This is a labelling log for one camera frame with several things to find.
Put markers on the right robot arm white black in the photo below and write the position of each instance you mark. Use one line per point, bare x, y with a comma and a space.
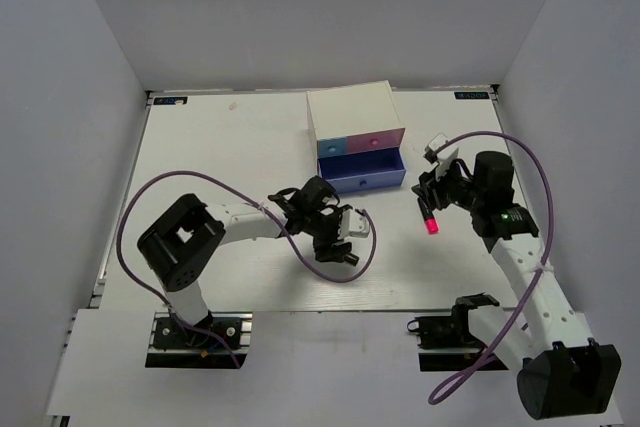
561, 370

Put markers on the right table label sticker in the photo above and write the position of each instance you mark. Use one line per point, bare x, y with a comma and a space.
471, 95

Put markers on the green highlighter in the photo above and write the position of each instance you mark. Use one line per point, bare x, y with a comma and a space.
337, 253

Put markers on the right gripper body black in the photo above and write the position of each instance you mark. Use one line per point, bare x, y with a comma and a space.
454, 187

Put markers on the light blue drawer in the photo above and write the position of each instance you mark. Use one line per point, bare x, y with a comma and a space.
331, 147

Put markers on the pink highlighter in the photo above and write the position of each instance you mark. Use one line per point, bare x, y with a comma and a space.
429, 219

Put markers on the left table label sticker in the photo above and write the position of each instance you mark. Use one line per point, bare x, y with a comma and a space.
170, 100

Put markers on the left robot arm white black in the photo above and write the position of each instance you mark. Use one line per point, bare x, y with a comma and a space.
180, 243

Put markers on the table label sticker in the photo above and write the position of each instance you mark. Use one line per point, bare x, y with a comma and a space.
471, 95
170, 100

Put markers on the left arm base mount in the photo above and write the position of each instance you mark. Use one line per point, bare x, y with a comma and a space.
172, 346

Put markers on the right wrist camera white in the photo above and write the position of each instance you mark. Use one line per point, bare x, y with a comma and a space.
440, 152

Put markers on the pink drawer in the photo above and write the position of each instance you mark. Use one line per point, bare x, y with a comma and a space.
373, 141

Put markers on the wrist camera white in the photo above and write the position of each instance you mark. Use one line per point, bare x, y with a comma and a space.
353, 224
440, 152

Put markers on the white drawer cabinet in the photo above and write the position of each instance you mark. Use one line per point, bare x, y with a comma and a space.
351, 110

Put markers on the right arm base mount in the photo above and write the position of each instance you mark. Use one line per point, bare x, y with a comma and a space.
440, 347

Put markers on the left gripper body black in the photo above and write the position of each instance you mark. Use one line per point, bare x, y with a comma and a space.
325, 229

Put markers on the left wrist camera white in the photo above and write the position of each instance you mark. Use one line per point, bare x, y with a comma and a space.
353, 224

